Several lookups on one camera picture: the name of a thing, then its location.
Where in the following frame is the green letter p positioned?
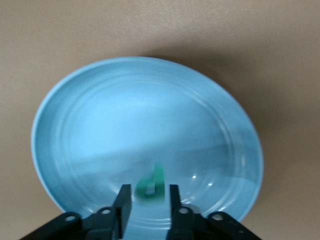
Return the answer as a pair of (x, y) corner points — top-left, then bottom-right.
(134, 163), (166, 200)

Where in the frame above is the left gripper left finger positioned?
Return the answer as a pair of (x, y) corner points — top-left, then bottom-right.
(18, 184), (133, 240)

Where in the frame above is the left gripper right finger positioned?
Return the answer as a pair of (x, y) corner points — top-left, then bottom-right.
(166, 184), (262, 240)

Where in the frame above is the blue plate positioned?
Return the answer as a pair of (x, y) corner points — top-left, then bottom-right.
(30, 56), (265, 232)

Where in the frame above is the brown table cover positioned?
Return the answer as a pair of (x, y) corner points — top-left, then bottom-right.
(0, 0), (320, 240)

